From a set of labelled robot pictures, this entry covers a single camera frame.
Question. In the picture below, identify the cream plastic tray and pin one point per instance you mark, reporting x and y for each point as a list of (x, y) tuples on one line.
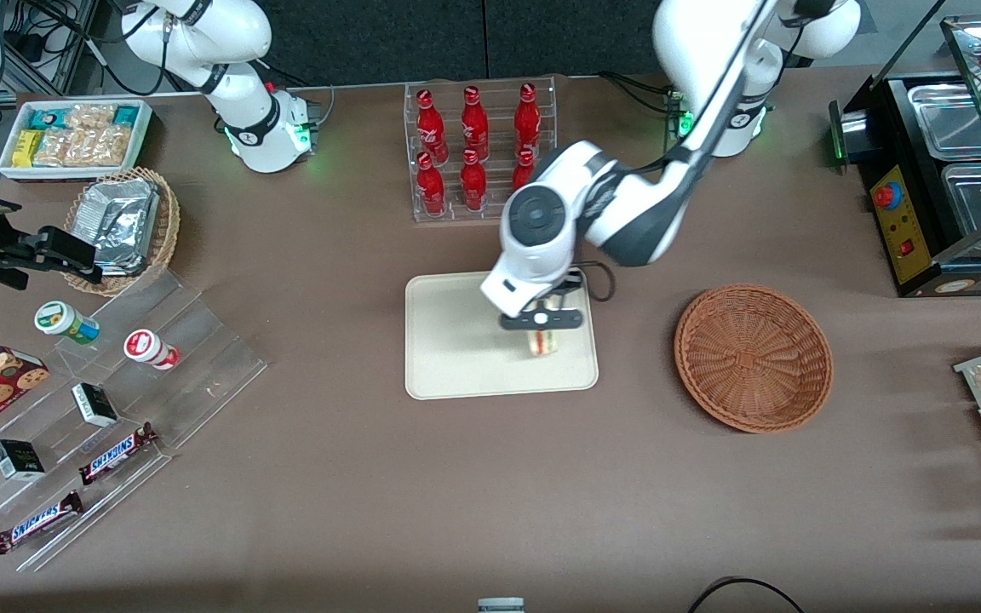
[(456, 340)]

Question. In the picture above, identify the silver foil packet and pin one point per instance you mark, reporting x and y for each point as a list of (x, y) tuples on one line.
[(116, 200), (124, 243)]

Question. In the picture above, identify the light tan wicker basket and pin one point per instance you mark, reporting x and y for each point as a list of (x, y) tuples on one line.
[(169, 230)]

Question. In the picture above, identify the clear acrylic stepped stand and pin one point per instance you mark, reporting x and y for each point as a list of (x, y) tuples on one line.
[(201, 340)]

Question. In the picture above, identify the red cola bottle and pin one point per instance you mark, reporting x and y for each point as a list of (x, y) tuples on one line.
[(523, 174), (431, 183), (429, 119), (527, 115), (473, 180), (474, 119)]

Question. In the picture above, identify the clear acrylic bottle rack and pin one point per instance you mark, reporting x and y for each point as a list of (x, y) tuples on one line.
[(495, 213)]

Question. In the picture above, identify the clear rice snack bag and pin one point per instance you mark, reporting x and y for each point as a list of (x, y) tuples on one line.
[(107, 146), (60, 149), (90, 116)]

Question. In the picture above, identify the small grey device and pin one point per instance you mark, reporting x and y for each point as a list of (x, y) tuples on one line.
[(501, 606)]

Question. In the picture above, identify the black box with green light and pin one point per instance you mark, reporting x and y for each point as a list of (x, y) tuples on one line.
[(852, 128)]

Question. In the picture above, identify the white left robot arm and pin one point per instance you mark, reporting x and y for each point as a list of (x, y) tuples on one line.
[(635, 213)]

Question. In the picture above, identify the white rectangular snack tray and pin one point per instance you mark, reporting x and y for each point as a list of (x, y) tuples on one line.
[(73, 174)]

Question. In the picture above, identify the triangle sandwich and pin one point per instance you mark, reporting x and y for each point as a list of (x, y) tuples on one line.
[(542, 342)]

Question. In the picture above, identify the brown round wicker basket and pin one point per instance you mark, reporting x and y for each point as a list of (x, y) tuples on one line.
[(754, 358)]

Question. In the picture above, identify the yellow wrapped snack bar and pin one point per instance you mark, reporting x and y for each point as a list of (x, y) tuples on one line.
[(26, 146)]

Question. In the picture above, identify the aluminium frame profile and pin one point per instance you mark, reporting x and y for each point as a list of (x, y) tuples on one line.
[(73, 42)]

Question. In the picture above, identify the small black carton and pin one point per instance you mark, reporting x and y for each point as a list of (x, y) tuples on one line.
[(18, 460), (94, 404)]

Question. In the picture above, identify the brown Snickers bar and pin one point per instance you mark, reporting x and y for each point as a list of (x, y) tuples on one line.
[(116, 454), (37, 524)]

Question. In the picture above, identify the green lid white cup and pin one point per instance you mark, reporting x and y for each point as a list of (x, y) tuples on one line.
[(60, 319)]

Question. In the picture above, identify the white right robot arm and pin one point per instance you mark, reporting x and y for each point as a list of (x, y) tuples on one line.
[(243, 94)]

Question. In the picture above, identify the black glass food warmer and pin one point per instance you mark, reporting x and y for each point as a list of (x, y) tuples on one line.
[(903, 230)]

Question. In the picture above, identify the teal snack packet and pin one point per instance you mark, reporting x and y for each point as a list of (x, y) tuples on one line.
[(126, 114), (48, 117)]

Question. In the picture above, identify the red lid white cup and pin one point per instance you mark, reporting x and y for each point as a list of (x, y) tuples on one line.
[(146, 347)]

